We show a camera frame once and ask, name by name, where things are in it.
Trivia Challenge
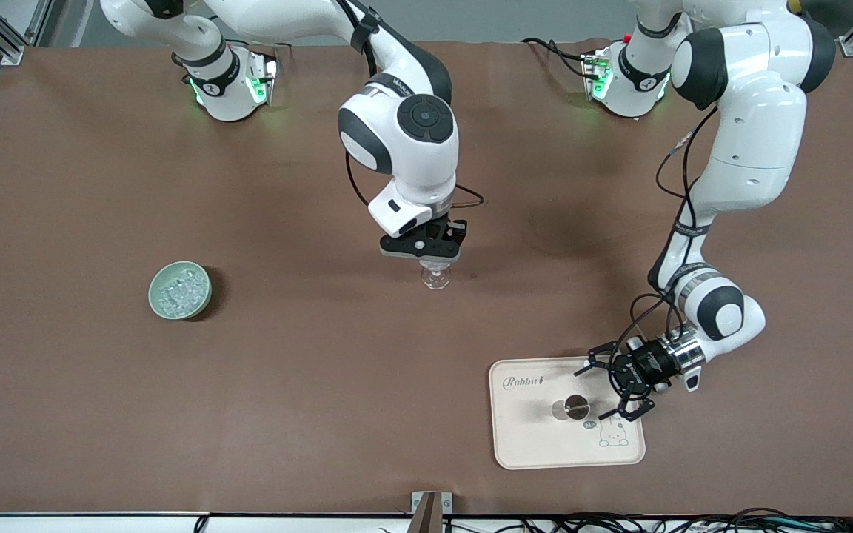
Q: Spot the clear ice cube heap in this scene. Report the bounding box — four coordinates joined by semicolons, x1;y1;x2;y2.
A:
157;268;204;314

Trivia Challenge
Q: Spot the black base cable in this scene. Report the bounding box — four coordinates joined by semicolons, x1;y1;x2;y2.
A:
175;38;281;75
521;37;594;78

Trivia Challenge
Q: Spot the pale green ceramic bowl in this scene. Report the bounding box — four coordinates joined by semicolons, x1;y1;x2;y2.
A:
148;261;213;321

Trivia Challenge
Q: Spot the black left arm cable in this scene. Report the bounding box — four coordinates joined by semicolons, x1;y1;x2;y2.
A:
619;104;720;356

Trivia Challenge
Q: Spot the black right base cable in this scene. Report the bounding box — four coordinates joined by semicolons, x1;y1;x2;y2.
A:
175;38;281;75

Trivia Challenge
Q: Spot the grey metal edge bracket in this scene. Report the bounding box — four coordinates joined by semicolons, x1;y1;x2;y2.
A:
410;491;453;533

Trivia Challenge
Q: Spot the black left base cable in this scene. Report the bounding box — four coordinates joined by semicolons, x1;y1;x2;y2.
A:
521;37;594;78

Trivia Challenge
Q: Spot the brown table cover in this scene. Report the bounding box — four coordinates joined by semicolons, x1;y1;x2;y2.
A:
0;37;853;517

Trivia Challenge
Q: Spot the silver metal jigger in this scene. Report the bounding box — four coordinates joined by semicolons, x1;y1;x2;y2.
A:
551;394;592;423

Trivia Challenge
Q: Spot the cream rabbit print tray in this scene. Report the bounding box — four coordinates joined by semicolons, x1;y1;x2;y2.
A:
489;355;646;471

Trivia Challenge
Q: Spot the clear stemmed wine glass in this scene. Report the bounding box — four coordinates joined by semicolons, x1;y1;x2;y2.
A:
421;259;451;291

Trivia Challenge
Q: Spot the black cable bundle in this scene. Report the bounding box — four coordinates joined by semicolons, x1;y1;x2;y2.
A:
378;508;853;533

